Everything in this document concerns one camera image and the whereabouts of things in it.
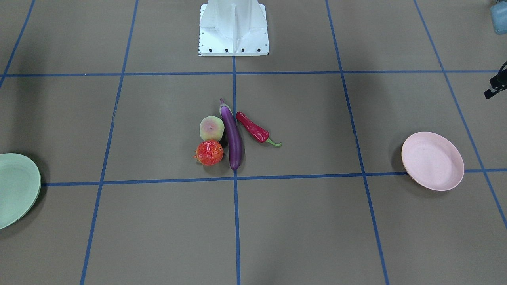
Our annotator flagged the light green plate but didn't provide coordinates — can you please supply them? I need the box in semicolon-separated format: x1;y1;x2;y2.
0;153;42;229

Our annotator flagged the purple eggplant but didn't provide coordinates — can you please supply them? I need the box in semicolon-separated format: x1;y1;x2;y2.
219;99;243;170

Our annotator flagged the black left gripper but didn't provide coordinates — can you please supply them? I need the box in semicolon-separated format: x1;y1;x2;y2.
484;62;507;99

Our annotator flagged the red chili pepper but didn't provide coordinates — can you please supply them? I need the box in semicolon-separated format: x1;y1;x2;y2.
236;111;282;147

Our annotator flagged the pink plate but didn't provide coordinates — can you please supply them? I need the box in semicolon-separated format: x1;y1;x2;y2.
401;131;464;191

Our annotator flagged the red pomegranate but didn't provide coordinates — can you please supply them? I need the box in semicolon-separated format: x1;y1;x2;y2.
193;139;223;166

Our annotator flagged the pale green peach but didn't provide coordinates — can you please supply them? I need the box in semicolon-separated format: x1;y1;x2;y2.
199;116;225;141

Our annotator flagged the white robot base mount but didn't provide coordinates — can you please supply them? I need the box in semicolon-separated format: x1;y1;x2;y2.
198;0;270;57

